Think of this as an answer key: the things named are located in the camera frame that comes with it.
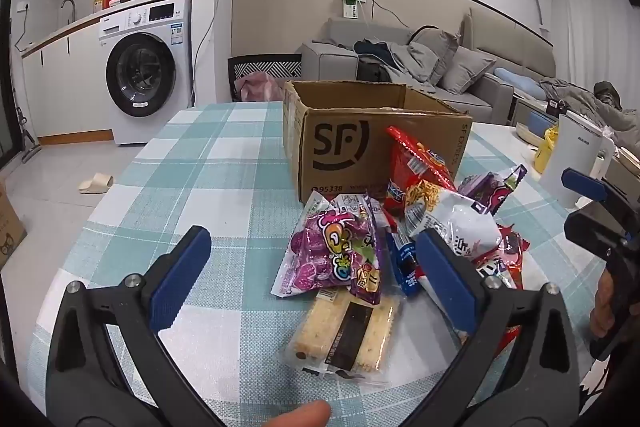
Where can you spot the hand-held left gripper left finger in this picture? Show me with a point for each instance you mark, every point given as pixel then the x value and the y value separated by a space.
pixel 180 277

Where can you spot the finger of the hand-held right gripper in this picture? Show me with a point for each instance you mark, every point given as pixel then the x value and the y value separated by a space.
pixel 587 227
pixel 580 184

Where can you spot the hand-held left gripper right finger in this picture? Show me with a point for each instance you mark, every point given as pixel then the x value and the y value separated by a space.
pixel 445 277

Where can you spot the blue snack packet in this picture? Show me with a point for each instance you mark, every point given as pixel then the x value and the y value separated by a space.
pixel 405 264

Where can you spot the small purple snack packet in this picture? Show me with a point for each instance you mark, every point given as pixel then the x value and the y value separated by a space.
pixel 367 277

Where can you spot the purple and white snack packet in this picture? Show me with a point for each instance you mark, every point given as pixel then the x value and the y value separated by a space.
pixel 492 192

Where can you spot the red chip bag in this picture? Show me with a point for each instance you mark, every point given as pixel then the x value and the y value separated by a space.
pixel 410 167

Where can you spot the purple candy bag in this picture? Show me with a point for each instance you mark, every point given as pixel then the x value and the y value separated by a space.
pixel 320 257

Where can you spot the clear cracker packet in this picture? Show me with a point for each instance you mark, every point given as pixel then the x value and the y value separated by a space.
pixel 325 332

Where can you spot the brown cardboard box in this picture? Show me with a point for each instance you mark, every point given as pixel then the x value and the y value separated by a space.
pixel 340 147

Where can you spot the person's right hand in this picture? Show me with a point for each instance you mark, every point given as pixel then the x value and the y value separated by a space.
pixel 602 307

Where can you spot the person's left hand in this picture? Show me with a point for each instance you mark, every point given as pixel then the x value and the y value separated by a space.
pixel 300 417

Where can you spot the white electric kettle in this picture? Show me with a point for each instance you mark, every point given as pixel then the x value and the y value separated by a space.
pixel 570 147

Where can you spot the yellow bag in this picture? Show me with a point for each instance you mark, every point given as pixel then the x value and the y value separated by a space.
pixel 545 152

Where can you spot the small black box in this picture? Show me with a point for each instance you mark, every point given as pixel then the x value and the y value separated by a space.
pixel 556 108

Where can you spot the grey blanket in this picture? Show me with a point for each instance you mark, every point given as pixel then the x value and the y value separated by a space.
pixel 575 99

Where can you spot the dark round bundle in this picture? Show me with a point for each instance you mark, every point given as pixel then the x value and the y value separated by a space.
pixel 607 93

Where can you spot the checkered tablecloth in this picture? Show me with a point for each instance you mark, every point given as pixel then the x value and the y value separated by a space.
pixel 200 177

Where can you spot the light blue pillow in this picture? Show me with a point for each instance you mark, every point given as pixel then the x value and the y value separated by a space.
pixel 520 82

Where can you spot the beige slipper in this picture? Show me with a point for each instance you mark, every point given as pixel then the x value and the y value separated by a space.
pixel 95 183

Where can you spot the white curtain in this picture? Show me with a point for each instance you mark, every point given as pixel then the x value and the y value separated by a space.
pixel 600 32

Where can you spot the grey pillow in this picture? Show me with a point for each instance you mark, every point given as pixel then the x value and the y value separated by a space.
pixel 430 52
pixel 465 69

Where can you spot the printed cardboard box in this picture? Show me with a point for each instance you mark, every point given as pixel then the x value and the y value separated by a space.
pixel 10 227

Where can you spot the white washing machine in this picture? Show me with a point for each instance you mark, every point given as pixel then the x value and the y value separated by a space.
pixel 145 77

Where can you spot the pink bag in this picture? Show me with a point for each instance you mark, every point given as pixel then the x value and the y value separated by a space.
pixel 257 88

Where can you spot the black patterned chair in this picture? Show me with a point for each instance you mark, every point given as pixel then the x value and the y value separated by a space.
pixel 265 68

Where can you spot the white kitchen base cabinet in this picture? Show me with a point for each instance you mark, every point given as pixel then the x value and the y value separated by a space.
pixel 65 82

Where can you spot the dark clothes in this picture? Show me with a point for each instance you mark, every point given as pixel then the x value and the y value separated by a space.
pixel 372 57

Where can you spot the grey sofa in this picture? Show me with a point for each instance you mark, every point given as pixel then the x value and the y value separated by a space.
pixel 330 57

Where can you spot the yellow bottle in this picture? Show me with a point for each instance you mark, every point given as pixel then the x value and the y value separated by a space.
pixel 98 2

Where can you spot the kitchen faucet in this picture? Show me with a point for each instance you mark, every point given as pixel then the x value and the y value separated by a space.
pixel 72 7

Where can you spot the green and white wall device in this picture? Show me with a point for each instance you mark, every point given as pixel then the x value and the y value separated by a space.
pixel 350 2

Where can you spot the wall socket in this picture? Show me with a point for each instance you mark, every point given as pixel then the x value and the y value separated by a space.
pixel 21 7

